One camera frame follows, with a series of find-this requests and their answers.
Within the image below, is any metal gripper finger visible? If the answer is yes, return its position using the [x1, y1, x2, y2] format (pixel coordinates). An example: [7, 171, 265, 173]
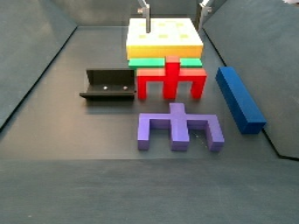
[198, 0, 212, 30]
[138, 0, 151, 33]

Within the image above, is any green rectangular block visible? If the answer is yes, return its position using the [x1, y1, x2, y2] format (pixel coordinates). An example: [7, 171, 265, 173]
[128, 58, 202, 69]

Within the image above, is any yellow slotted board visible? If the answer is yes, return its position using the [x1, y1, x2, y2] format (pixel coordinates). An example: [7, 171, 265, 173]
[126, 18, 203, 60]

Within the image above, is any blue rectangular block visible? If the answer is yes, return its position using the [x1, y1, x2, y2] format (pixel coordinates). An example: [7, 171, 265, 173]
[215, 66, 267, 134]

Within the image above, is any purple three-pronged block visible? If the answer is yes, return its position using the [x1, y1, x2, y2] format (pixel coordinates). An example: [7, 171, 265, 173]
[138, 103, 224, 151]

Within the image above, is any black angle bracket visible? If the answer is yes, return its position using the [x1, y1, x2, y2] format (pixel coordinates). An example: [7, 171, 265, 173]
[79, 68, 136, 99]

